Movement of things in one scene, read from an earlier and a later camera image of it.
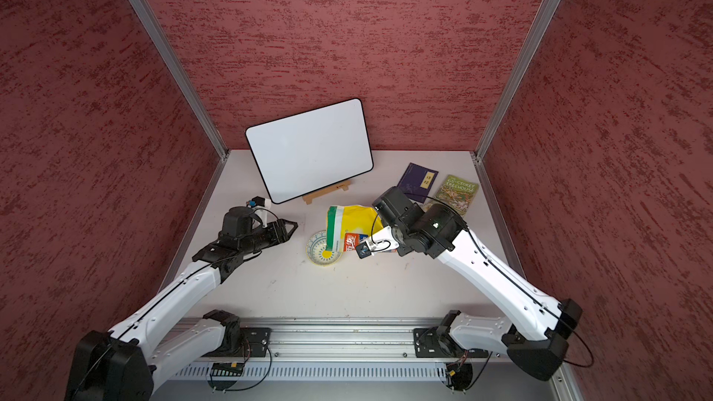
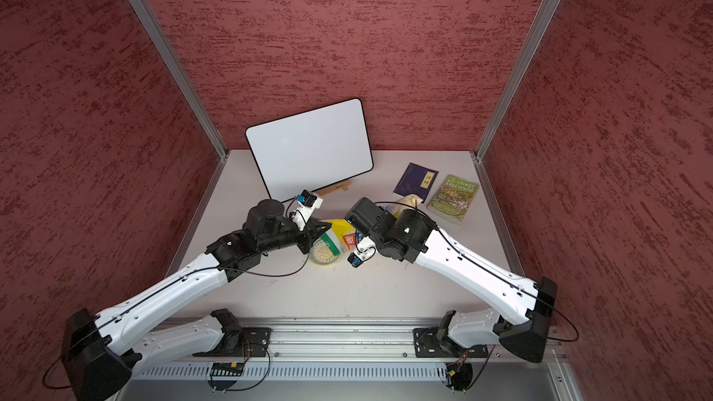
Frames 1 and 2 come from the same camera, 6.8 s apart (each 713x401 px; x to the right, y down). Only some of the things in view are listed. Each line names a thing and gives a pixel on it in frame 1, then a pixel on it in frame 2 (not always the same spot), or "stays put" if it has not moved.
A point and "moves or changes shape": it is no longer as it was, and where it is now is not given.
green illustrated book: (459, 193) stays put
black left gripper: (278, 231) -> (309, 233)
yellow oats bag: (348, 226) moves or changes shape
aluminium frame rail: (343, 340) stays put
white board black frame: (306, 151) stays put
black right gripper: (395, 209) -> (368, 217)
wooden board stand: (309, 198) stays put
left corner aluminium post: (155, 31) stays put
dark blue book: (417, 181) stays put
